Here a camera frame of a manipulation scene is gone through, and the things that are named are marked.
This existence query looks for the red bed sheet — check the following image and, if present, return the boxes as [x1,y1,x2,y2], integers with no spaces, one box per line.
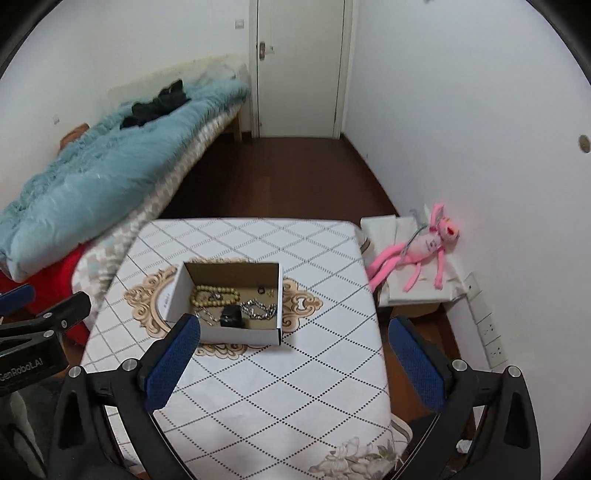
[0,244,92,345]

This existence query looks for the thick silver chain bracelet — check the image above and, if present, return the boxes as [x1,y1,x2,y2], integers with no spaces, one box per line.
[240,298,278,322]

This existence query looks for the thin silver chain bracelet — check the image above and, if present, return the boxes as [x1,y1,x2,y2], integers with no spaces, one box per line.
[193,306,223,329]

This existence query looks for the black smart band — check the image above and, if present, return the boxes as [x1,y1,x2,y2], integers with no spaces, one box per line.
[219,304,246,330]

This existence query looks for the white cardboard box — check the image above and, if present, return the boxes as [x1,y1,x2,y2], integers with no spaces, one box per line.
[165,261,284,347]

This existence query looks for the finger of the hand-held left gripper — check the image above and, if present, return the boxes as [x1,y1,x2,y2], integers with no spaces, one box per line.
[0,291,92,343]
[0,284,37,318]

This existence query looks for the diamond patterned white tablecloth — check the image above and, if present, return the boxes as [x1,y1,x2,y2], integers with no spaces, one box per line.
[81,218,414,480]

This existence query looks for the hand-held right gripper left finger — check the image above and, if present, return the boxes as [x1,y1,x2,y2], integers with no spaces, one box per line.
[48,314,202,480]

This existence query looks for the beige folded cloth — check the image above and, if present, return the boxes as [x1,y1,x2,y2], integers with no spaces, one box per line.
[359,214,468,306]

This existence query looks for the pink plush toy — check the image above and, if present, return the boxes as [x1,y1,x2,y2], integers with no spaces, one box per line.
[368,202,463,293]

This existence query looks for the wooden bead bracelet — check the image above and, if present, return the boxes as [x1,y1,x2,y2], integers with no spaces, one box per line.
[189,284,242,308]

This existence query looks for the white power strip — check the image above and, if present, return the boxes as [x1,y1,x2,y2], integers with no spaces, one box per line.
[464,272,509,370]

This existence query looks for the brown cardboard box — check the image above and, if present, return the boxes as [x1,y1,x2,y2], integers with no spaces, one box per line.
[390,302,447,319]

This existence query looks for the light blue blanket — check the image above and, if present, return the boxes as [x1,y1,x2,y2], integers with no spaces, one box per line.
[0,76,250,282]

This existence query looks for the white door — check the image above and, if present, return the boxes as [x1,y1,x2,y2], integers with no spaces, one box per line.
[249,0,355,140]

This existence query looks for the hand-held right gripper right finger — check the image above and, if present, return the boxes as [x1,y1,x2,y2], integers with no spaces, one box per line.
[388,316,542,480]

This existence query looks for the black clothes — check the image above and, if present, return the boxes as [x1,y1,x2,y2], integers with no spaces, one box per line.
[119,79,192,130]

